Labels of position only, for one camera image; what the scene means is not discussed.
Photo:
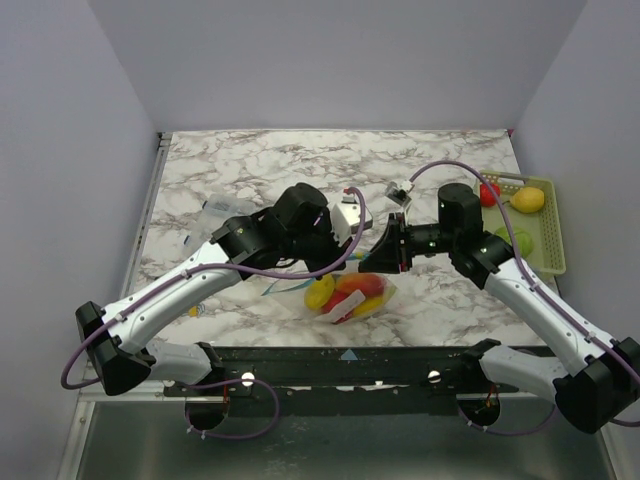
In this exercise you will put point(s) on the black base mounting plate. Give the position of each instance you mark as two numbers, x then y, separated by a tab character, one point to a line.
339	381

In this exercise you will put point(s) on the beige plastic basket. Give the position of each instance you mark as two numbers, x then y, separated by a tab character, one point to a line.
546	252

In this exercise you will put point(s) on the clear plastic packet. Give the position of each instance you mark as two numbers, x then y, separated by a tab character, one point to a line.
214	212

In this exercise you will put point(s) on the yellow toy starfruit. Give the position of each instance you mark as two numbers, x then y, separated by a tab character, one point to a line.
319	292

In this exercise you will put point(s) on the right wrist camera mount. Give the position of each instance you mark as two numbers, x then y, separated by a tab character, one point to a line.
400	193

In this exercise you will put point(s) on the yellow toy banana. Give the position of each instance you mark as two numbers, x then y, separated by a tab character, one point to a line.
370	306

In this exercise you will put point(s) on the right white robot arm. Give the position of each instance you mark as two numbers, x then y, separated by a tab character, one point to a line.
591	377

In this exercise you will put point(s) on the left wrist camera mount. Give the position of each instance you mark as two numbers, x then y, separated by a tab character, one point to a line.
345	218

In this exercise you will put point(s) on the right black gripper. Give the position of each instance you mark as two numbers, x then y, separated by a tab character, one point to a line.
400	245

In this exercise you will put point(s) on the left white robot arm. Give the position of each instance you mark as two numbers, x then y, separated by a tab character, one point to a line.
119	338

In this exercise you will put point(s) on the clear zip top bag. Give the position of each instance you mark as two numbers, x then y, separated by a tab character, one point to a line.
290	295

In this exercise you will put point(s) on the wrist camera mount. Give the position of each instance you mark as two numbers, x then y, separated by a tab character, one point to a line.
400	193
345	218

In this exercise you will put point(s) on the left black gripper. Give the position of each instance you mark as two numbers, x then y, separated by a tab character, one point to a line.
334	247

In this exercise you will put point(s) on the red toy tomato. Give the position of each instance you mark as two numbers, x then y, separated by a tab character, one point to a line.
372	285

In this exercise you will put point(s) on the red toy strawberry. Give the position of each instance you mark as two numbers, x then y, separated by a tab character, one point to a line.
489	195

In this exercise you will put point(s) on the green toy cabbage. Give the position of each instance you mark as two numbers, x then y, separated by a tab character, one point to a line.
523	239

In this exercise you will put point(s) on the red toy chili pepper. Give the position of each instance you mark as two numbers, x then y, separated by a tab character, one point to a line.
349	283

